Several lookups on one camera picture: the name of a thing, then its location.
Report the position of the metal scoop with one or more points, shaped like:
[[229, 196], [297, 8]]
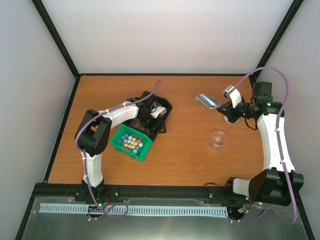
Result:
[[208, 101]]

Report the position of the black popsicle candy bin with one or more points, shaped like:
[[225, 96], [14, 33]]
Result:
[[136, 124]]

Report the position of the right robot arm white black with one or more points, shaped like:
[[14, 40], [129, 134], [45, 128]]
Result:
[[271, 186]]

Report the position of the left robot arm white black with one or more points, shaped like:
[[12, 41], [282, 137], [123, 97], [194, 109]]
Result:
[[96, 130]]

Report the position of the clear plastic jar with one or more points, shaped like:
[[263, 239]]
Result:
[[218, 140]]

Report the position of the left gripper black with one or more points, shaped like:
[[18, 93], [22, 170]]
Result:
[[154, 127]]

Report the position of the metal jar lid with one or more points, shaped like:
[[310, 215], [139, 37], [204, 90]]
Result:
[[231, 122]]

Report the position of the black frame rail front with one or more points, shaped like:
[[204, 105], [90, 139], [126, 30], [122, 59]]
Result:
[[117, 193]]

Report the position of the black lollipop bin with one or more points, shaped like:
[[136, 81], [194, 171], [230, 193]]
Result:
[[154, 101]]

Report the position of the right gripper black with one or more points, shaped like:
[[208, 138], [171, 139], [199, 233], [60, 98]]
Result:
[[228, 112]]

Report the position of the light blue cable duct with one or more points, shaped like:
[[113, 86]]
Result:
[[137, 210]]

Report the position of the green plastic bin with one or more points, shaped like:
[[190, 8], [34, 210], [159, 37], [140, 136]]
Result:
[[131, 142]]

